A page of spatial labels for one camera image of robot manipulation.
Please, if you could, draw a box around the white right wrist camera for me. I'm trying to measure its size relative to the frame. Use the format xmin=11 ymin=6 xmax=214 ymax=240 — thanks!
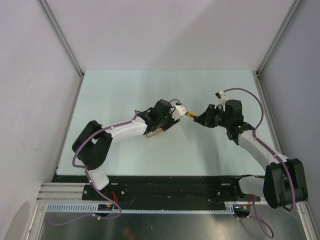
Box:
xmin=215 ymin=90 xmax=228 ymax=108

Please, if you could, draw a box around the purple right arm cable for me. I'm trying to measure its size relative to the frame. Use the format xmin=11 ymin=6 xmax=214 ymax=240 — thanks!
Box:
xmin=223 ymin=87 xmax=298 ymax=238

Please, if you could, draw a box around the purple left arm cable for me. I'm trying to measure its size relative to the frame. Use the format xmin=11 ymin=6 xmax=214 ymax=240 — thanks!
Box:
xmin=47 ymin=97 xmax=181 ymax=227

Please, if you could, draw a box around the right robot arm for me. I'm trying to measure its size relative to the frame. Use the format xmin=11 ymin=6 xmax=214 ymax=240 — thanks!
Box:
xmin=194 ymin=99 xmax=308 ymax=209

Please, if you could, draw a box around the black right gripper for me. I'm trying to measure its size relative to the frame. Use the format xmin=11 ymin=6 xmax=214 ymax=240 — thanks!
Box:
xmin=194 ymin=104 xmax=231 ymax=128

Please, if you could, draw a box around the yellow utility knife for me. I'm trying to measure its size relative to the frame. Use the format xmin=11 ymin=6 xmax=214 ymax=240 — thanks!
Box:
xmin=186 ymin=112 xmax=198 ymax=119

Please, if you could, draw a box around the aluminium frame post right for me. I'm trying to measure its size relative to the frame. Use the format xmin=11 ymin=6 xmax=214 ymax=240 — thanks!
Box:
xmin=255 ymin=0 xmax=305 ymax=79

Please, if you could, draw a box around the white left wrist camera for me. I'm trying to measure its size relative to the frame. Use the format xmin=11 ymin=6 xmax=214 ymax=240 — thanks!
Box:
xmin=171 ymin=102 xmax=188 ymax=121

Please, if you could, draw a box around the grey slotted cable duct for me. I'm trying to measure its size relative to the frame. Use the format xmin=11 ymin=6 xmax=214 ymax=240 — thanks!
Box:
xmin=46 ymin=202 xmax=251 ymax=214

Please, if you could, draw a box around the aluminium frame post left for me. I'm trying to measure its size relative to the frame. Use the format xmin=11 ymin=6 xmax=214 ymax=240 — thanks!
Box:
xmin=36 ymin=0 xmax=85 ymax=80

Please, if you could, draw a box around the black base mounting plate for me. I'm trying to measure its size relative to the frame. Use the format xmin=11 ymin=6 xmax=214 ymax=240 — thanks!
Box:
xmin=52 ymin=174 xmax=254 ymax=203

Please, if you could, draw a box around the aluminium front rail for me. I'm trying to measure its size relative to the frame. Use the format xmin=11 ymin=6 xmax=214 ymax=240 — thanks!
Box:
xmin=36 ymin=182 xmax=86 ymax=202

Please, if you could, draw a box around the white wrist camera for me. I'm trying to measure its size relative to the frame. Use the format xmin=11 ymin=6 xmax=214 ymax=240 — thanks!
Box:
xmin=215 ymin=90 xmax=228 ymax=108
xmin=171 ymin=102 xmax=188 ymax=121

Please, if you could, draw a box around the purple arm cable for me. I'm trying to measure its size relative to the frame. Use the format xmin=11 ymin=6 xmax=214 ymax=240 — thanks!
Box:
xmin=223 ymin=87 xmax=298 ymax=238
xmin=47 ymin=97 xmax=181 ymax=227

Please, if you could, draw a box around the aluminium frame post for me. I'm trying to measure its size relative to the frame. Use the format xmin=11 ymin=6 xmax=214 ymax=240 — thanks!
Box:
xmin=36 ymin=0 xmax=85 ymax=80
xmin=255 ymin=0 xmax=305 ymax=79

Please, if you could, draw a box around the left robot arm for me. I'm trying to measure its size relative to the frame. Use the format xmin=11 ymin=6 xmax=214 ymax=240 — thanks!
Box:
xmin=71 ymin=99 xmax=188 ymax=200

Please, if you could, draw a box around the brown cardboard express box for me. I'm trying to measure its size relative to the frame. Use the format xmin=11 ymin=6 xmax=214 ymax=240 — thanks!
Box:
xmin=146 ymin=128 xmax=163 ymax=138

